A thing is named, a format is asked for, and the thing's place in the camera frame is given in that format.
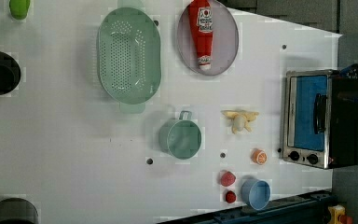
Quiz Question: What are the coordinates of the yellow plush peeled banana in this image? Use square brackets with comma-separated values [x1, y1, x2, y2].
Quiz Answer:
[222, 110, 259, 134]

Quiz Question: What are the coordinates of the black toaster oven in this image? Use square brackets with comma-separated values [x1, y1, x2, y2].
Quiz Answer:
[282, 70, 358, 169]

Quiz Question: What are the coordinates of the green metal cup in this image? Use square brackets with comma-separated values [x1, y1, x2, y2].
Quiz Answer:
[158, 110, 202, 160]

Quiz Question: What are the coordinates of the large red strawberry toy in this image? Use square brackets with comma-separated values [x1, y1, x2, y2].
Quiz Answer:
[220, 171, 236, 187]

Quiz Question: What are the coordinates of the green oval colander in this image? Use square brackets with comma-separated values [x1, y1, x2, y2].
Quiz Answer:
[97, 0, 161, 114]

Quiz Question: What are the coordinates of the grey round plate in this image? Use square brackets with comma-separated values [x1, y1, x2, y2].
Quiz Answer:
[176, 0, 239, 76]

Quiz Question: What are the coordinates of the orange slice toy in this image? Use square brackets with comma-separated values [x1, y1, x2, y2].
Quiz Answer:
[251, 149, 268, 165]

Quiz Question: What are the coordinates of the small red strawberry toy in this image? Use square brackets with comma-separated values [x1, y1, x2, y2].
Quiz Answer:
[225, 190, 237, 203]

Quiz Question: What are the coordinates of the red plush ketchup bottle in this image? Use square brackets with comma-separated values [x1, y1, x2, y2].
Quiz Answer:
[187, 0, 213, 71]

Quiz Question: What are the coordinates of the blue cup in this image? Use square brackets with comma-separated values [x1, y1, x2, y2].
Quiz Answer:
[241, 178, 271, 210]

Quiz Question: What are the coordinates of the green plastic object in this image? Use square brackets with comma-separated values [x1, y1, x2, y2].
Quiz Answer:
[9, 0, 31, 20]

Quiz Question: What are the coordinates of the dark grey cylinder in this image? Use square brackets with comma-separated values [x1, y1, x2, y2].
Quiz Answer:
[0, 198, 39, 224]

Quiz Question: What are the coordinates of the blue metal frame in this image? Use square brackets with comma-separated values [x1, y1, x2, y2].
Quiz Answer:
[159, 190, 337, 224]

